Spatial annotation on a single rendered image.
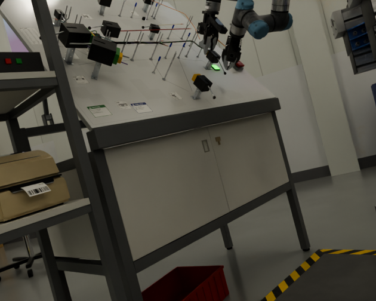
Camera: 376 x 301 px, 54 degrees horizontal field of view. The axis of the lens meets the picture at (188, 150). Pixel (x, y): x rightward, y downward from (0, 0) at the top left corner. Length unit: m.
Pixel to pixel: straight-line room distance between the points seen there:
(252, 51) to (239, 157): 2.84
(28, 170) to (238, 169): 0.96
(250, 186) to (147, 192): 0.63
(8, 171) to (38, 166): 0.09
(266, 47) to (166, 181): 3.27
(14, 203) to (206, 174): 0.80
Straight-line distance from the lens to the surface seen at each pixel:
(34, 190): 1.11
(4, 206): 1.11
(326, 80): 4.34
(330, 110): 4.33
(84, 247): 1.49
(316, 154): 4.42
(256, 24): 1.62
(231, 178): 1.70
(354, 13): 1.73
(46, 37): 1.24
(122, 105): 1.38
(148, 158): 1.38
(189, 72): 1.83
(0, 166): 1.16
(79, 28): 1.46
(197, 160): 1.55
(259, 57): 4.48
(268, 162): 1.96
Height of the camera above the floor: 0.73
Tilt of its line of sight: 1 degrees down
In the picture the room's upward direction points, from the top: 15 degrees counter-clockwise
